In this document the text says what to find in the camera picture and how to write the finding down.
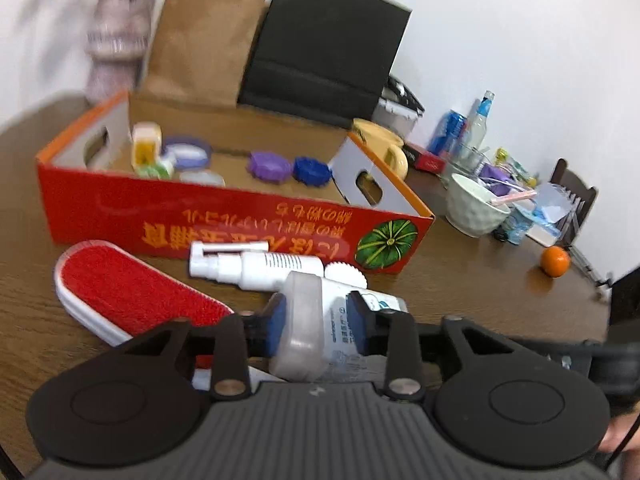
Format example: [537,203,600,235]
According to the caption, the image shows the pink spoon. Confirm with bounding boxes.
[490,189,538,206]

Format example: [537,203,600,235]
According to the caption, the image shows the blue tissue pack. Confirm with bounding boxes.
[530,210,566,247]

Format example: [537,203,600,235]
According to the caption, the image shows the dark red flat box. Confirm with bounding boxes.
[404,141,447,171]

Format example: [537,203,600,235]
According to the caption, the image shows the glass bottle with blue label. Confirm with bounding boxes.
[460,90,497,161]

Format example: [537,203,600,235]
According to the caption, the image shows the colourful snack bag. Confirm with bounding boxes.
[495,147,538,188]

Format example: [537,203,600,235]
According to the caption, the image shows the purple ridged lid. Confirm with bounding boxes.
[248,150,292,182]

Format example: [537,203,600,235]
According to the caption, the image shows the red cardboard box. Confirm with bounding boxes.
[36,89,436,276]

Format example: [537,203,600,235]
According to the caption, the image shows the yellow white small container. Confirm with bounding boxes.
[131,121,163,170]

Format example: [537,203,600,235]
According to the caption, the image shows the blue red soda can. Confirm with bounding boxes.
[427,109,468,157]

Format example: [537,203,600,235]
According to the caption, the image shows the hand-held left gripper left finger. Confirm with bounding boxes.
[100,292,288,402]

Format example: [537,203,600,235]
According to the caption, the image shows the yellow mug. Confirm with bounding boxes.
[351,118,410,180]

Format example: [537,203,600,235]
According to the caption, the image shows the speckled ceramic vase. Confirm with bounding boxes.
[85,0,158,106]

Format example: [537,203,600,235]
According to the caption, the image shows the blue ridged cap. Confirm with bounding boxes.
[292,156,333,187]

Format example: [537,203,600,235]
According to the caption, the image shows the white bowl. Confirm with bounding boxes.
[445,173,512,238]

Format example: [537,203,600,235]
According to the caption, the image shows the white red lint brush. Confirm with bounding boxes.
[54,240,288,391]

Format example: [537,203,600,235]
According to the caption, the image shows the clear plastic bag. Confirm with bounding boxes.
[535,182,576,226]

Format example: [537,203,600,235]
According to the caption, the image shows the white ridged lid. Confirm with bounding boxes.
[324,261,368,290]

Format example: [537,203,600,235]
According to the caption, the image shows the brown paper bag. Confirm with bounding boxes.
[135,0,268,108]

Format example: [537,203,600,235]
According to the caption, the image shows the clear glass cup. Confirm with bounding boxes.
[441,144,486,188]

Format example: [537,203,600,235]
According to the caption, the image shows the small blue clear jar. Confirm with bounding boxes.
[507,205,538,245]

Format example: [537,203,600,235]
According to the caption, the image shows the white spray bottle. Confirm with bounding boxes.
[188,241,325,291]

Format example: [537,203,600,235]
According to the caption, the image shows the clear white lid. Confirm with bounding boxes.
[179,170,226,188]

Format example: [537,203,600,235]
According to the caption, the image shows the dark wooden chair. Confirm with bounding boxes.
[549,158,601,281]

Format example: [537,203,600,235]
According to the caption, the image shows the purple plastic item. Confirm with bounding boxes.
[477,162,526,196]

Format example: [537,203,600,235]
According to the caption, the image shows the blue ring lid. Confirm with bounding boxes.
[161,135,212,170]

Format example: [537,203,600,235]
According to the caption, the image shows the clear container with black lid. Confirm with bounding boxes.
[372,75,426,138]

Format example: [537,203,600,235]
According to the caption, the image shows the black paper bag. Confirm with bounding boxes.
[237,0,413,130]

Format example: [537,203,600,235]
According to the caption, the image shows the orange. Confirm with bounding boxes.
[540,246,572,278]

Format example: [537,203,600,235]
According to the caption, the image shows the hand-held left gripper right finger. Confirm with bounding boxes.
[347,291,551,402]

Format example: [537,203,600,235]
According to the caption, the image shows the white bottle with translucent cap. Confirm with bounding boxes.
[270,270,408,383]

